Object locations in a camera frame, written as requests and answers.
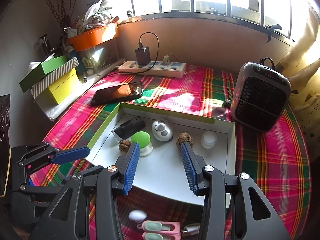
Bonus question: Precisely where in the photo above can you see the dry flower branches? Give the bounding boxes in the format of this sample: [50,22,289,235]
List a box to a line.
[41,0,84,30]

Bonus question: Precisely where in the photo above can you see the white plastic bag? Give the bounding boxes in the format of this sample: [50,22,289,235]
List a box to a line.
[84,0,114,25]

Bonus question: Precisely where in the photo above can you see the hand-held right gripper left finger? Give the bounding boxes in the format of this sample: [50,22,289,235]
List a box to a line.
[29,142,140,240]

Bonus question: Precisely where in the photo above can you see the white dome knob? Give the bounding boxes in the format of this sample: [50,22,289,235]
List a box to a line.
[128,210,148,229]

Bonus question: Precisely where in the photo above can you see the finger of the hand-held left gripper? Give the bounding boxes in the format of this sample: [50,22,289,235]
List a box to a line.
[20,165,104,195]
[16,142,90,167]

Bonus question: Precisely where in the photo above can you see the yellow cardboard box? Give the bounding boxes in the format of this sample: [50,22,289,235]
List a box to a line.
[37,69,80,105]

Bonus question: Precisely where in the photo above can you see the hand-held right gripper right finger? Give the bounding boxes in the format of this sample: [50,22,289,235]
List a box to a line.
[180,142,292,240]

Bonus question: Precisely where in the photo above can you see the white power strip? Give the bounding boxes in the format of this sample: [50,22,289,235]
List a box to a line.
[118,60,187,78]

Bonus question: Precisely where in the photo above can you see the black window latch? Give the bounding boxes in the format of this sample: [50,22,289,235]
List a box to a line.
[264,24,282,43]

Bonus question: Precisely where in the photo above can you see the white sheet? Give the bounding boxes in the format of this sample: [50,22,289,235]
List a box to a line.
[35,97,75,122]

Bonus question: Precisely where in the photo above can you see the plaid tablecloth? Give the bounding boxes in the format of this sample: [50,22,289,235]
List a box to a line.
[36,64,312,240]

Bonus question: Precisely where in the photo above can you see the white panda face toy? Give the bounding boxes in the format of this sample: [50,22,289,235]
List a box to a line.
[152,120,174,140]

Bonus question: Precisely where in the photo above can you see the glass jar with black frame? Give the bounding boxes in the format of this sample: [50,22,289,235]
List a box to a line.
[39,34,55,58]

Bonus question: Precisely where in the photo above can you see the cream heart print curtain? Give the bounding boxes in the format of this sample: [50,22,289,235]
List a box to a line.
[275,37,320,155]

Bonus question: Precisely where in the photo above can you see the black charger adapter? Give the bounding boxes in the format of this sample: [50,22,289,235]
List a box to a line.
[135,46,151,66]

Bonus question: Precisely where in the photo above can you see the green and white cardboard box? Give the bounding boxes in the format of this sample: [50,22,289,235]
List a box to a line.
[86,102,237,208]

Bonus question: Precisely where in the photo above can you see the orange plastic basin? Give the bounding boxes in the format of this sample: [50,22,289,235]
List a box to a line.
[66,22,118,52]

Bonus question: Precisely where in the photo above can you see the small translucent white jar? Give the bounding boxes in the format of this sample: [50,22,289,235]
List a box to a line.
[201,131,217,149]

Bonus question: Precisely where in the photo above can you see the striped cardboard box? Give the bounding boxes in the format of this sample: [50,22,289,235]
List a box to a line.
[30,57,79,98]

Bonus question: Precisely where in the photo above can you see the black rectangular device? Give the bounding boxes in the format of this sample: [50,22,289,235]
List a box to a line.
[113,116,146,140]

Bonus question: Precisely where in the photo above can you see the brown walnut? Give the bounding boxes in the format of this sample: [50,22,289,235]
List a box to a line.
[119,140,132,153]
[177,132,192,147]

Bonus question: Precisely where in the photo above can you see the green topped white knob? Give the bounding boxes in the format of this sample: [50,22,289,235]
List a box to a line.
[130,131,153,157]

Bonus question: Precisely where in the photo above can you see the grey space heater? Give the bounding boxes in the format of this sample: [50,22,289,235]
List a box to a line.
[230,57,292,132]

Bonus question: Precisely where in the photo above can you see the black charger cable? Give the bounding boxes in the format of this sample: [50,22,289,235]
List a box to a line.
[139,32,160,74]

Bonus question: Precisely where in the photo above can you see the small white plug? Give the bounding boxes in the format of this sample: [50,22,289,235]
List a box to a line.
[181,224,200,238]

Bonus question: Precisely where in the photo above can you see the window frame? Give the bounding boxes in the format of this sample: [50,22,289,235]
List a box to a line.
[102,0,320,45]

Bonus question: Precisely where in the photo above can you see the dark patterned box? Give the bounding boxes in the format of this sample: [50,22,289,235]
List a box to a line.
[0,94,12,197]

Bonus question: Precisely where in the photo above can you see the black smartphone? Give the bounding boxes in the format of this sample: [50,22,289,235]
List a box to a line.
[90,81,143,106]

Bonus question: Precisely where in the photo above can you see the white wall plug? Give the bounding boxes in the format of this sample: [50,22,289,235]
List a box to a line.
[161,53,177,65]

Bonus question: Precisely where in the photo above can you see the glass tank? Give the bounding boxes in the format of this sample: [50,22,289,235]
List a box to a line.
[75,38,119,77]

